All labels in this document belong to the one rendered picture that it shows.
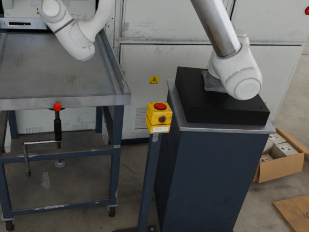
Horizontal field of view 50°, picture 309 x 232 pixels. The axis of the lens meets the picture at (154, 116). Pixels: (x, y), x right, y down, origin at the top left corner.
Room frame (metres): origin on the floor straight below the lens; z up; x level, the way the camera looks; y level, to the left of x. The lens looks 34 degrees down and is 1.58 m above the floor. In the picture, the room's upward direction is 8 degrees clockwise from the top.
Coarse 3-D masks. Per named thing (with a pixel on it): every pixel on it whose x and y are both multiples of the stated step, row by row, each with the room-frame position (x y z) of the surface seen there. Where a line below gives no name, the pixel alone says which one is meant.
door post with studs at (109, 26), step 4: (112, 8) 1.89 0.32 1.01; (112, 12) 1.89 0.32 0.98; (112, 16) 1.89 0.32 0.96; (108, 20) 1.88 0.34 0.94; (112, 20) 1.89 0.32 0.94; (108, 24) 1.88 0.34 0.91; (112, 24) 1.89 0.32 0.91; (104, 28) 1.88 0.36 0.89; (108, 28) 1.88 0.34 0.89; (112, 28) 1.89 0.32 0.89; (108, 32) 1.88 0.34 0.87; (112, 32) 1.89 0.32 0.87; (108, 36) 1.88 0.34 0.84; (112, 36) 1.89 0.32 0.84; (112, 40) 1.89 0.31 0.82; (112, 44) 1.89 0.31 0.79; (104, 124) 1.88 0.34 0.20; (104, 128) 1.89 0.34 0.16; (104, 132) 1.89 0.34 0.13; (104, 136) 1.89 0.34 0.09; (108, 136) 1.90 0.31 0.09; (104, 140) 1.89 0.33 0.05; (104, 144) 1.89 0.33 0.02
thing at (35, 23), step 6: (0, 18) 1.72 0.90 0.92; (12, 18) 1.74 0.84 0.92; (18, 18) 1.75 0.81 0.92; (24, 18) 1.76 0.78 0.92; (30, 18) 1.77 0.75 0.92; (36, 18) 1.78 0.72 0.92; (0, 24) 1.72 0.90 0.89; (12, 24) 1.74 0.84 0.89; (18, 24) 1.75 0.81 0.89; (30, 24) 1.77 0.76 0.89; (36, 24) 1.78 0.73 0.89; (42, 24) 1.79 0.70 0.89
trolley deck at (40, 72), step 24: (24, 48) 1.55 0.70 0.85; (48, 48) 1.59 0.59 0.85; (96, 48) 1.67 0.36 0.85; (0, 72) 1.27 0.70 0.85; (24, 72) 1.30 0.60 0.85; (48, 72) 1.33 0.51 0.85; (72, 72) 1.36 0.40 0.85; (96, 72) 1.40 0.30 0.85; (0, 96) 1.08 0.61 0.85; (24, 96) 1.11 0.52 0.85; (48, 96) 1.13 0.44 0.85; (72, 96) 1.16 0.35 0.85; (96, 96) 1.19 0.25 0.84; (120, 96) 1.23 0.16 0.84
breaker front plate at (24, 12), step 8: (16, 0) 1.76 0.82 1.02; (24, 0) 1.77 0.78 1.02; (32, 0) 1.78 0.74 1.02; (64, 0) 1.84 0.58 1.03; (72, 0) 1.86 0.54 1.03; (88, 0) 1.89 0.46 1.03; (16, 8) 1.76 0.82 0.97; (24, 8) 1.77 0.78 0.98; (32, 8) 1.78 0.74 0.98; (72, 8) 1.86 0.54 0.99; (80, 8) 1.87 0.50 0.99; (88, 8) 1.89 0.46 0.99; (8, 16) 1.74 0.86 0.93; (16, 16) 1.76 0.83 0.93; (24, 16) 1.77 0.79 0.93; (32, 16) 1.78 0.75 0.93; (72, 16) 1.86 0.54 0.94; (80, 16) 1.87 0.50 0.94; (88, 16) 1.89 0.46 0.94
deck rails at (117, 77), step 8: (104, 32) 1.77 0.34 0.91; (0, 40) 1.60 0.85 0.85; (104, 40) 1.76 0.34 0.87; (0, 48) 1.50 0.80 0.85; (104, 48) 1.68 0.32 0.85; (0, 56) 1.42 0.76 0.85; (104, 56) 1.58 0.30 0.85; (112, 56) 1.51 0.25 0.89; (112, 64) 1.50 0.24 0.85; (112, 72) 1.41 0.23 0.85; (120, 72) 1.31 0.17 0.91; (112, 80) 1.34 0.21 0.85; (120, 80) 1.30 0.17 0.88; (120, 88) 1.27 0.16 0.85
